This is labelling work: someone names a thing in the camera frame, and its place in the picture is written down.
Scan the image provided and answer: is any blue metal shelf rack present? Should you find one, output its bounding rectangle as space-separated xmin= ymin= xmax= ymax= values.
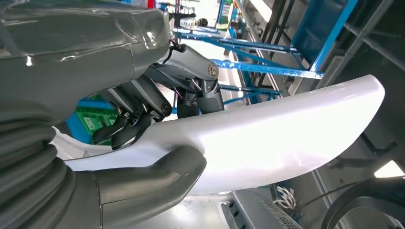
xmin=172 ymin=0 xmax=358 ymax=106

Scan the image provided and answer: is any green plastic crate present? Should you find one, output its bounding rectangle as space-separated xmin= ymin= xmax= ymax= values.
xmin=75 ymin=105 xmax=119 ymax=146

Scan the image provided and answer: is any silver robot body shell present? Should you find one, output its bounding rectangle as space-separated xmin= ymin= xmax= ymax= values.
xmin=133 ymin=188 xmax=304 ymax=229

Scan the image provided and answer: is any white wire bundle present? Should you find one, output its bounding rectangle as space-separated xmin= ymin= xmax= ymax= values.
xmin=273 ymin=186 xmax=297 ymax=209

